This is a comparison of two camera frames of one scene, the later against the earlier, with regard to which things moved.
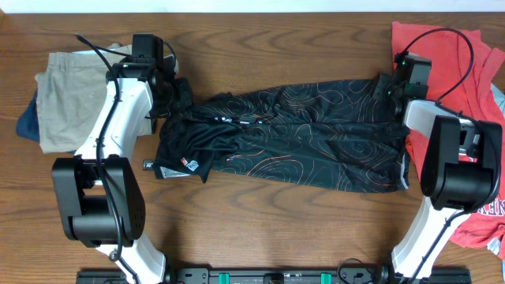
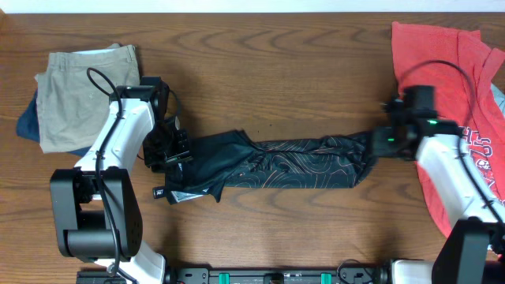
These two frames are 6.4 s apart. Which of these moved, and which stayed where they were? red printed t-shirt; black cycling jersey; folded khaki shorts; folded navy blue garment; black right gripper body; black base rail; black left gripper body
Moved: black right gripper body; black cycling jersey; black left gripper body
Stayed: red printed t-shirt; folded khaki shorts; folded navy blue garment; black base rail
